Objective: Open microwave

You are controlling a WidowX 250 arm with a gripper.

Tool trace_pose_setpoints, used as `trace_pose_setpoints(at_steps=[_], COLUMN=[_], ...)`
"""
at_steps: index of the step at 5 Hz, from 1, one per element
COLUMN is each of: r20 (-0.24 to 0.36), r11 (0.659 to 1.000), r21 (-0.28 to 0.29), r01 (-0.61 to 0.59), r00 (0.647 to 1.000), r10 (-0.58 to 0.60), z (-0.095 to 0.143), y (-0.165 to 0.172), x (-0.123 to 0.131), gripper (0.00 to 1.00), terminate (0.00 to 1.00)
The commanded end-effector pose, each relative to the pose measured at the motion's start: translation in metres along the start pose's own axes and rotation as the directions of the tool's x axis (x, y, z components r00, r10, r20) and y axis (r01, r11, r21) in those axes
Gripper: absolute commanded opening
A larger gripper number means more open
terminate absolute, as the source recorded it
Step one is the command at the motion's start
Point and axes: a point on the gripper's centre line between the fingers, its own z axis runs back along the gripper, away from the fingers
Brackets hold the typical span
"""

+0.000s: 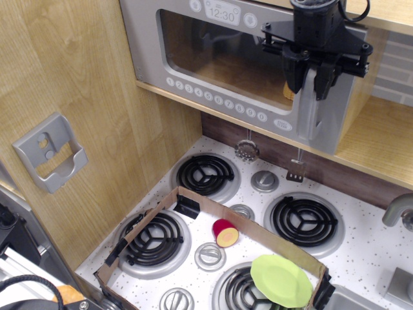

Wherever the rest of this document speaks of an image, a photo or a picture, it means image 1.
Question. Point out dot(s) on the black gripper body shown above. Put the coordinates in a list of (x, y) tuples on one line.
[(321, 29)]

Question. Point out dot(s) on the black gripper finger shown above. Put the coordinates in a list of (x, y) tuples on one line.
[(295, 65), (327, 74)]

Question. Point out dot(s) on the grey toy microwave door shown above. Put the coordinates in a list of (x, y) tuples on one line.
[(211, 52)]

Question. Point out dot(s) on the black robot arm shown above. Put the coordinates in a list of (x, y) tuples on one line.
[(314, 3)]

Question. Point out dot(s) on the yellow toy corn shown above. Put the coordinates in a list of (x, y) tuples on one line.
[(287, 92)]

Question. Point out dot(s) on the wooden shelf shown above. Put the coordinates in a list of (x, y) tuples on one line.
[(378, 142)]

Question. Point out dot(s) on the hanging metal strainer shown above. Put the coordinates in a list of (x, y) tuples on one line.
[(246, 150)]

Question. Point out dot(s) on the hanging metal spatula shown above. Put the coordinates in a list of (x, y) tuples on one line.
[(296, 168)]

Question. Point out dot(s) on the back left black burner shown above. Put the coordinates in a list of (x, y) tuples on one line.
[(204, 174)]

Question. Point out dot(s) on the black burner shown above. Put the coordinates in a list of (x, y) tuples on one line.
[(303, 221), (204, 174), (241, 292), (159, 242)]

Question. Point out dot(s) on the back right black burner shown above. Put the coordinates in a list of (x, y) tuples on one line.
[(303, 221)]

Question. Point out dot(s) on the grey toy faucet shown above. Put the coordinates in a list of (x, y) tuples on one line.
[(399, 208)]

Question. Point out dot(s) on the grey stove knob middle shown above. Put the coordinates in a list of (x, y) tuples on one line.
[(244, 211)]

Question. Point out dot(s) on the red toy fruit half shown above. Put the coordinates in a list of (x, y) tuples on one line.
[(225, 233)]

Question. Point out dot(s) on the grey stove knob centre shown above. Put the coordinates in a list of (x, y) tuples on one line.
[(210, 257)]

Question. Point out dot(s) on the green toy plate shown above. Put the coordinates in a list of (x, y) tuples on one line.
[(281, 281)]

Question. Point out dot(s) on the front left black burner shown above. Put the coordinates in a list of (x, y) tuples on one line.
[(159, 242)]

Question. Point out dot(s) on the grey toy sink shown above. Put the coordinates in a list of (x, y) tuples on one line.
[(396, 294)]

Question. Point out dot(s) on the front right black burner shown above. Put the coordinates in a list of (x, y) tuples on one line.
[(241, 292)]

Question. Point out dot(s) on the grey stove knob front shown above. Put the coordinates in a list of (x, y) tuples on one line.
[(177, 299)]

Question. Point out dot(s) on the orange object bottom left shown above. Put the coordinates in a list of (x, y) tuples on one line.
[(69, 294)]

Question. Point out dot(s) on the black device left edge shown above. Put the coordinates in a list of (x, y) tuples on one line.
[(16, 236)]

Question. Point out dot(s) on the cardboard barrier frame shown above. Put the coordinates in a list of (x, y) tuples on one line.
[(189, 252)]

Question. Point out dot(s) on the grey wall phone holder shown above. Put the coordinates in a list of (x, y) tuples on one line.
[(45, 141)]

